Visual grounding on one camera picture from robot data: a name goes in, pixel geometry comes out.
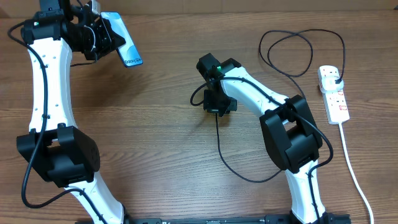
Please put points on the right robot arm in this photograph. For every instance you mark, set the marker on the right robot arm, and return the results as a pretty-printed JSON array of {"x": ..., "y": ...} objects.
[{"x": 291, "y": 137}]

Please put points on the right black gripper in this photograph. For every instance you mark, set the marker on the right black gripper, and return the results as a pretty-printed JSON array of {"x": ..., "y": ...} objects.
[{"x": 211, "y": 108}]

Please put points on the white charger plug adapter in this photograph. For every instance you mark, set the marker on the white charger plug adapter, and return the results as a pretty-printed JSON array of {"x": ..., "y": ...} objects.
[{"x": 330, "y": 84}]

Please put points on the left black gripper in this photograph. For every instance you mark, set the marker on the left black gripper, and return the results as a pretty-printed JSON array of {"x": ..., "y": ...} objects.
[{"x": 111, "y": 40}]

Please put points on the Samsung Galaxy smartphone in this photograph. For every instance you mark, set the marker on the Samsung Galaxy smartphone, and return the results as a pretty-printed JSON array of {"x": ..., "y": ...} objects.
[{"x": 126, "y": 48}]

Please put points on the white power strip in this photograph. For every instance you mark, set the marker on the white power strip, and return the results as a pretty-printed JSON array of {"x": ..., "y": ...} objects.
[{"x": 335, "y": 102}]

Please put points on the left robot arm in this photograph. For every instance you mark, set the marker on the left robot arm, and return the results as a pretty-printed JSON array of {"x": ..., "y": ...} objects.
[{"x": 54, "y": 147}]

